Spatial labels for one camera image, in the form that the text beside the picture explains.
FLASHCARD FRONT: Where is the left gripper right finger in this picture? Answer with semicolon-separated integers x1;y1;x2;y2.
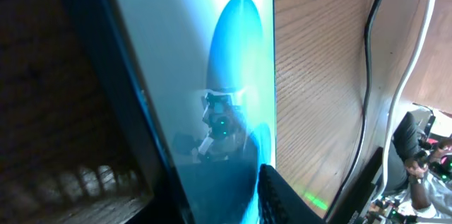
257;164;325;224

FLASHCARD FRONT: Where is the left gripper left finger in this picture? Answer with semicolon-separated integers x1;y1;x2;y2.
1;165;153;223

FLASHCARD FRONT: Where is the Samsung Galaxy smartphone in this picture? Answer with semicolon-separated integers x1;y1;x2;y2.
62;0;276;223

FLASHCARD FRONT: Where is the black USB charging cable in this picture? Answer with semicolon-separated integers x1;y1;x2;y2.
323;0;396;222

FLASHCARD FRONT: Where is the person at teleoperation station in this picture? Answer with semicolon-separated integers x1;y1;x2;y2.
384;112;451;219

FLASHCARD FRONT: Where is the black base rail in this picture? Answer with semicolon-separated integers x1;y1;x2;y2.
327;147;383;224

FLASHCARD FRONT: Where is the white power strip cord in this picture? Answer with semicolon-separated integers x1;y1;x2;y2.
374;0;439;200

